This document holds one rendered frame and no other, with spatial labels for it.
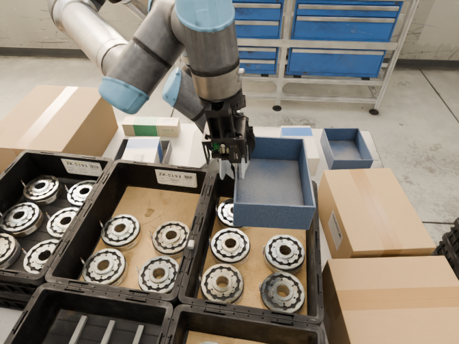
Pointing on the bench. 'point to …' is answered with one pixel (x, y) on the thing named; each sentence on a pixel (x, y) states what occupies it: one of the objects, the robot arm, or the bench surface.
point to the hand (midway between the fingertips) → (236, 170)
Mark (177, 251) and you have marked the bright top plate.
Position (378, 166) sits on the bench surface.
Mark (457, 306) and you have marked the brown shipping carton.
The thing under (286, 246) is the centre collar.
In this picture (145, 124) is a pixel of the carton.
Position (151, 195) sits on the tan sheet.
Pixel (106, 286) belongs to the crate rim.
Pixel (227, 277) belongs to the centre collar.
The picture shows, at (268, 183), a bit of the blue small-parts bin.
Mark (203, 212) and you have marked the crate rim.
